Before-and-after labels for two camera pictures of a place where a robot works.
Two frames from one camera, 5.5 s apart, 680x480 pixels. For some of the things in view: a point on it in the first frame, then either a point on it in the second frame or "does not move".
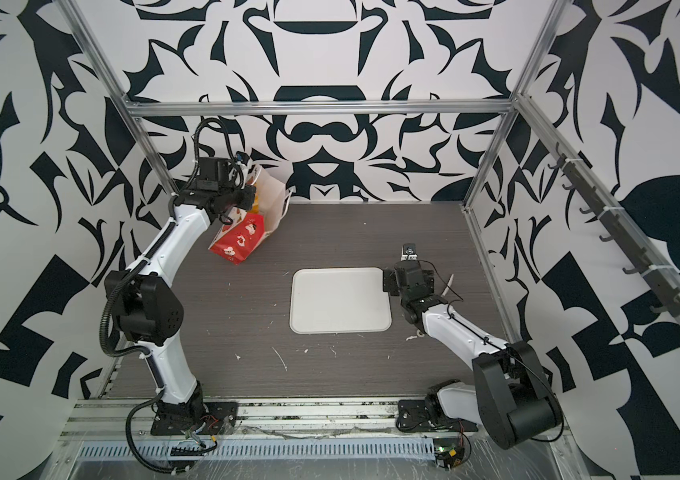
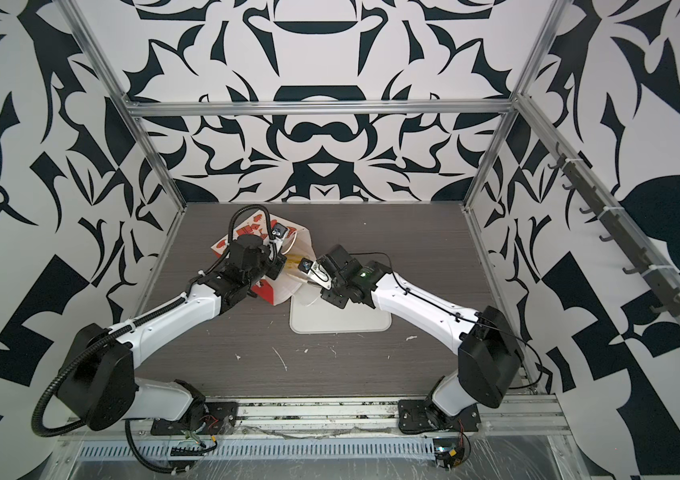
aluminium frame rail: (132, 418) does not move
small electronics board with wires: (451, 452) does not move
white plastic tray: (339, 300) does not move
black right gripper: (392, 281) to (330, 295)
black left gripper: (250, 197) to (277, 263)
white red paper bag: (242, 230) to (288, 240)
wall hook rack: (614, 219) does not move
